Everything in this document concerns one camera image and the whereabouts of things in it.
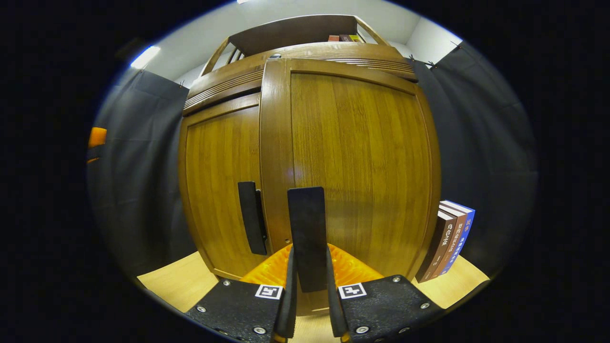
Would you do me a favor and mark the red-brown book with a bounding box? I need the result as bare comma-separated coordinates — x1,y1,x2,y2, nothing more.
431,205,467,279

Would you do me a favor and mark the blue and white book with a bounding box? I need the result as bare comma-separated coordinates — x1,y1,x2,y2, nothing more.
438,200,476,276

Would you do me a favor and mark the black door handle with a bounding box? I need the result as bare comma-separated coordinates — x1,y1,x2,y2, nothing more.
287,187,328,292
237,181,268,256

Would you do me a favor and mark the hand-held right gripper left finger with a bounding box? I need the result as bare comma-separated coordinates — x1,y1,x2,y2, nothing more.
186,245,298,343

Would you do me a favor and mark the wooden cabinet drawer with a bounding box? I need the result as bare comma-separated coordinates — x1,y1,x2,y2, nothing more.
183,43,417,116

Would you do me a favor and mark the wooden shoe cabinet door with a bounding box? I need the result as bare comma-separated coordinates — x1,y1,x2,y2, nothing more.
260,58,441,315
179,93,272,281

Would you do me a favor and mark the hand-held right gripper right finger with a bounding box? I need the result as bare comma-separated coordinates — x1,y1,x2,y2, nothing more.
325,245,444,343

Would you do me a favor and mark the wooden double-door shoe cabinet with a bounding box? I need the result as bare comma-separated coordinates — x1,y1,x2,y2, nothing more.
179,14,441,315

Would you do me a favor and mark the dark brown thick book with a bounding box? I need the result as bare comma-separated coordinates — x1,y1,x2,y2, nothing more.
416,210,456,282

